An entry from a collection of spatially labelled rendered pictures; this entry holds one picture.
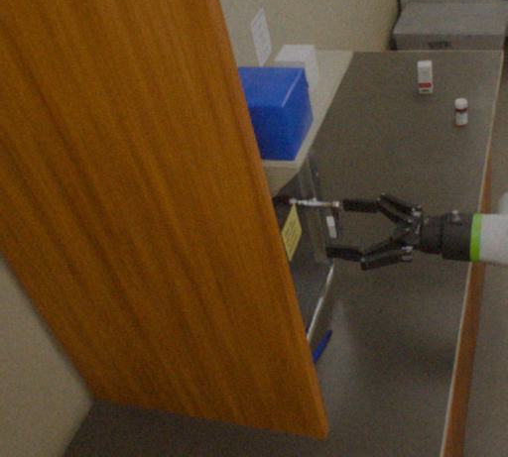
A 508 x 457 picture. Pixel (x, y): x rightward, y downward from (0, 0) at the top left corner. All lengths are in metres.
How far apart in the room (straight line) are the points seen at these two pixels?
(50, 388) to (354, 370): 0.58
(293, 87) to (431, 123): 1.10
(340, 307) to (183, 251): 0.57
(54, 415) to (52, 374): 0.08
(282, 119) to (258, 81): 0.08
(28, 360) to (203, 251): 0.50
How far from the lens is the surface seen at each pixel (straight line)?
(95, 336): 1.28
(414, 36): 3.82
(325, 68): 1.12
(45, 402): 1.42
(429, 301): 1.46
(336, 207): 1.30
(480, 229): 1.26
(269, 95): 0.89
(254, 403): 1.26
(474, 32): 3.78
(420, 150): 1.87
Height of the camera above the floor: 2.05
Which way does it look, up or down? 40 degrees down
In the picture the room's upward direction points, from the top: 11 degrees counter-clockwise
